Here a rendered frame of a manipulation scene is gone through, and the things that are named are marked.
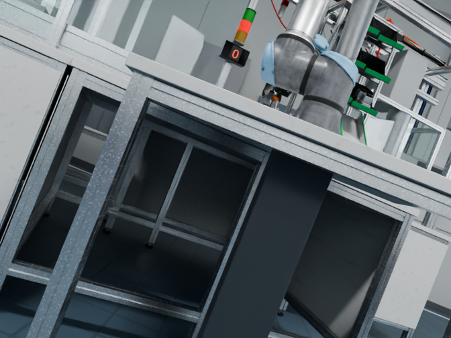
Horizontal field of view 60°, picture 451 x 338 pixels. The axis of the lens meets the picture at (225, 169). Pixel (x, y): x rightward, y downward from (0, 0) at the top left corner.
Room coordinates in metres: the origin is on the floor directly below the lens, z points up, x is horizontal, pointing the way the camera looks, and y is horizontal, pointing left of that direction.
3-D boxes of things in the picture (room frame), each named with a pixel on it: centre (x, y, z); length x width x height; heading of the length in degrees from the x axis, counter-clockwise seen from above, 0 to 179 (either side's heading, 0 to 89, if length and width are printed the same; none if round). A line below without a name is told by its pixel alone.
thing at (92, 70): (2.11, 0.08, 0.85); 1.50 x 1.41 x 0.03; 109
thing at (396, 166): (1.13, -0.19, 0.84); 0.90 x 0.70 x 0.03; 89
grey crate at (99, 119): (3.44, 1.18, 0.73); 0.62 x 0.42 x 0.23; 109
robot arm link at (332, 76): (1.08, -0.18, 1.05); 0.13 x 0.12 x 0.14; 77
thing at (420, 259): (2.88, -1.04, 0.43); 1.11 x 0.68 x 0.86; 109
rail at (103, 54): (1.46, 0.15, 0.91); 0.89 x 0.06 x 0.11; 109
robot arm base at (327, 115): (1.08, -0.19, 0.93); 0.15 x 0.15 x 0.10
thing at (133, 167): (3.18, -0.36, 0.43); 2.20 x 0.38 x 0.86; 109
